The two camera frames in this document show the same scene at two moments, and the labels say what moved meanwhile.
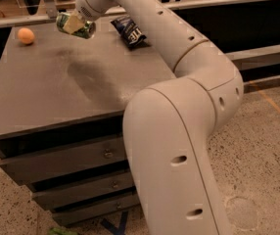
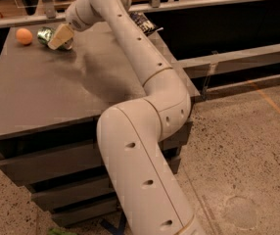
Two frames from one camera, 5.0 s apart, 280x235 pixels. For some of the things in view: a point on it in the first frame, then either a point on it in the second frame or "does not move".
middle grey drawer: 65,195 does not move
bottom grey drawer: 79,213 does not move
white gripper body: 85,9 to 73,20
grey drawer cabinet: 54,116 does not move
